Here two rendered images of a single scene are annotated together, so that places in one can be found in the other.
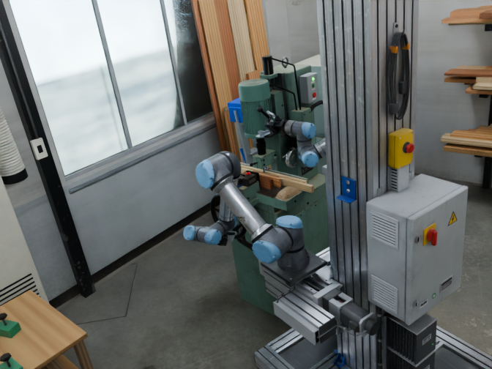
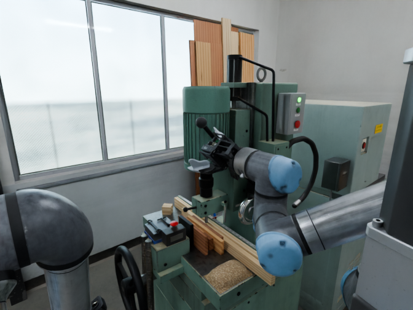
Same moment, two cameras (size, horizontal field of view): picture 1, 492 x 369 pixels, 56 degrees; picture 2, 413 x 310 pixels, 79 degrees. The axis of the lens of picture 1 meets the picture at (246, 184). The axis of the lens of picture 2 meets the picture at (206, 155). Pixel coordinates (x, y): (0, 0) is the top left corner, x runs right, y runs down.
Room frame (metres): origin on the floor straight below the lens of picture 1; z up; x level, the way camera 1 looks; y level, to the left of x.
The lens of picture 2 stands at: (1.66, -0.25, 1.50)
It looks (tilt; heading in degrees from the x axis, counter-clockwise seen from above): 15 degrees down; 8
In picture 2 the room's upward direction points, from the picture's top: straight up
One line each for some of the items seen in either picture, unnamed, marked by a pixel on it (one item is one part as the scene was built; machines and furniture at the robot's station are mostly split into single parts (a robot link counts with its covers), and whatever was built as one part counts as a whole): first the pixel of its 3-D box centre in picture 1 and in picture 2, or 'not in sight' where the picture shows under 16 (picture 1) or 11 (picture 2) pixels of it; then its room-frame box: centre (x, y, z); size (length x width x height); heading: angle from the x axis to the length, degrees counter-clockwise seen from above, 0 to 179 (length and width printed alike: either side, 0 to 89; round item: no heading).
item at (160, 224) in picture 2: (241, 179); (165, 229); (2.46, 0.02, 0.99); 0.13 x 0.11 x 0.06; 43
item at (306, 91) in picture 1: (309, 88); (291, 113); (2.72, -0.45, 1.40); 0.10 x 0.06 x 0.16; 133
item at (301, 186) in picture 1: (275, 179); (218, 238); (2.54, -0.18, 0.92); 0.55 x 0.02 x 0.04; 43
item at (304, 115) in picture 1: (302, 121); (273, 159); (2.64, -0.38, 1.23); 0.09 x 0.08 x 0.15; 133
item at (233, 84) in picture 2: (269, 71); (235, 78); (2.70, -0.22, 1.54); 0.08 x 0.08 x 0.17; 43
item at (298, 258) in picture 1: (292, 252); not in sight; (1.82, -0.17, 0.87); 0.15 x 0.15 x 0.10
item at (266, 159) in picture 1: (265, 159); (210, 204); (2.61, -0.14, 1.03); 0.14 x 0.07 x 0.09; 133
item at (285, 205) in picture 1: (253, 191); (184, 248); (2.53, -0.04, 0.87); 0.61 x 0.30 x 0.06; 43
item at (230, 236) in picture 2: (266, 175); (209, 226); (2.62, -0.14, 0.93); 0.60 x 0.02 x 0.05; 43
